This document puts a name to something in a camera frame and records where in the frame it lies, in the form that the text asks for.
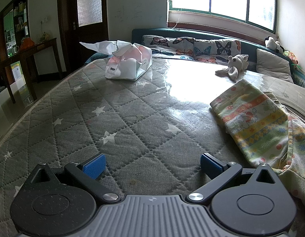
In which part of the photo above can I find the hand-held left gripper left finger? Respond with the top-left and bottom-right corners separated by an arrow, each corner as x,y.
24,153 -> 120,203

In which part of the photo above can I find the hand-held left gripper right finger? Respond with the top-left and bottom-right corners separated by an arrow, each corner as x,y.
186,153 -> 282,205

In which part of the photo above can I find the colourful printed children's shirt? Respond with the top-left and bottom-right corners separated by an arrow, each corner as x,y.
210,79 -> 305,218

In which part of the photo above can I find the beige plush rabbit toy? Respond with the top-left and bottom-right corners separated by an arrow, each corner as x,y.
215,54 -> 250,83

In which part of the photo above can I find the white tissue pack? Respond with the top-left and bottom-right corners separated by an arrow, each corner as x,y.
80,39 -> 153,82

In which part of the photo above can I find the butterfly print cushion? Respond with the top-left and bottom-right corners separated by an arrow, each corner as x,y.
141,35 -> 195,61
193,39 -> 242,63

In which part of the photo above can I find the plain grey cushion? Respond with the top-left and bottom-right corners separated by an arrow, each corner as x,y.
255,48 -> 295,84

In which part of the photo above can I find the green white carton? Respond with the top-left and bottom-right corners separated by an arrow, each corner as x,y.
11,62 -> 23,82

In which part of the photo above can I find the dark wooden door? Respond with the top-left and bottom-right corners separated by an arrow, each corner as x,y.
57,0 -> 109,73

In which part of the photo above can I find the dark wooden console table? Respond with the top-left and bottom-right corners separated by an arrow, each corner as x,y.
0,38 -> 63,104

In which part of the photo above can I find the orange plush toy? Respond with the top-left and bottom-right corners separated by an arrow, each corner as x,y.
284,51 -> 301,66

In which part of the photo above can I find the panda plush toy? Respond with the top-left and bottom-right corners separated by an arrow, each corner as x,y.
265,37 -> 285,55

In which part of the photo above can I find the teal sofa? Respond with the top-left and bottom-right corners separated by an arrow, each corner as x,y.
85,28 -> 305,89

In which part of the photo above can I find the orange pumpkin shaped ornament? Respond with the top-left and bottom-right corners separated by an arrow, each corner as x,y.
21,37 -> 35,50

